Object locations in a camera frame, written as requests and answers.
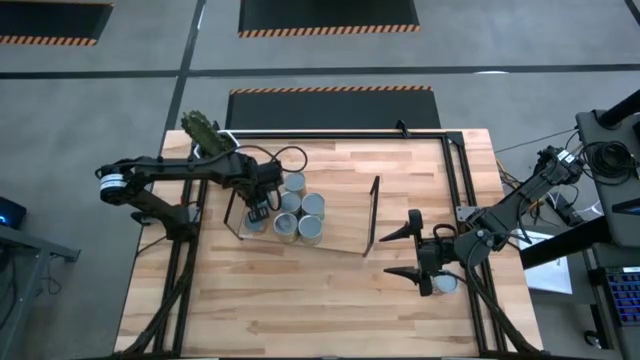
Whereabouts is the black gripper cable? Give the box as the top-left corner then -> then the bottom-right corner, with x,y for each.
239,144 -> 309,175
431,223 -> 458,245

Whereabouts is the green oranges label tin can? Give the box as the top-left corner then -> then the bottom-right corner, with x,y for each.
272,212 -> 300,245

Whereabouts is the green cactus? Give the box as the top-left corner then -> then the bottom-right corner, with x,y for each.
180,110 -> 237,157

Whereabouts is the black mat hazard stripe edge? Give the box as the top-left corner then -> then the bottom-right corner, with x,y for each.
237,0 -> 422,40
0,0 -> 116,48
225,85 -> 443,132

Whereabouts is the wooden shelf black metal frame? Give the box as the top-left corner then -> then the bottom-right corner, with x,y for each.
223,169 -> 381,257

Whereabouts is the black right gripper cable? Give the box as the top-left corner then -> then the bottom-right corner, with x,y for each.
431,223 -> 458,245

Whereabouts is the coiled black cable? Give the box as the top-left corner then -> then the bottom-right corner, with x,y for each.
582,140 -> 640,186

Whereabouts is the backlit keyboard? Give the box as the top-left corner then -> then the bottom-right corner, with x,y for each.
602,266 -> 640,329

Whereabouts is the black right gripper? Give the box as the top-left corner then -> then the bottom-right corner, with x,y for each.
378,209 -> 457,297

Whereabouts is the white plant pot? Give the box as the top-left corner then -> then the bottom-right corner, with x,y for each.
193,130 -> 242,161

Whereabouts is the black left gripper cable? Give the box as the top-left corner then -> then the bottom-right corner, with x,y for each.
239,144 -> 309,175

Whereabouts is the grey metal stand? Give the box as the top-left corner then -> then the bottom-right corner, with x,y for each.
0,224 -> 81,360

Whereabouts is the black diagonal beam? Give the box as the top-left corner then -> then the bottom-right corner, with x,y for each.
519,214 -> 614,271

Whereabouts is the black power adapter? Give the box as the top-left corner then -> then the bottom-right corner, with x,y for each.
547,192 -> 581,227

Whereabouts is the yellow cable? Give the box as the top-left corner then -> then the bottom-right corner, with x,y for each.
497,158 -> 546,214

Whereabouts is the blue tomatoes label tin can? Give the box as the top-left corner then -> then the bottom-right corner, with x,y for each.
301,192 -> 327,221

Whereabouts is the peaches label tin can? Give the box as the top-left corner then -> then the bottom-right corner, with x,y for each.
297,214 -> 324,247

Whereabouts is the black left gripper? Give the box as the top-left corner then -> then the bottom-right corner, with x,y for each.
234,159 -> 285,225

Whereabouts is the black device blue light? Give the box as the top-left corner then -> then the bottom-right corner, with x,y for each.
0,196 -> 29,231

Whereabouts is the pineapple label tin can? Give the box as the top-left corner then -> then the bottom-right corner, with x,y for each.
283,171 -> 308,196

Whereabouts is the white paper sheet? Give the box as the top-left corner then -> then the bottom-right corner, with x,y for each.
514,227 -> 575,296

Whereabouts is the tin can grey lid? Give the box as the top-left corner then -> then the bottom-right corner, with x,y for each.
278,191 -> 304,216
431,272 -> 459,296

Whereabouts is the short mandarin oranges tin can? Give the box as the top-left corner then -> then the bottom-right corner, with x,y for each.
243,209 -> 268,234

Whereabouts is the black pole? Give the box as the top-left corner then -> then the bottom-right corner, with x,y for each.
597,88 -> 640,129

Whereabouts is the black aluminium rig frame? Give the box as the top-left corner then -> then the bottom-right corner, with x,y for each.
113,129 -> 545,360

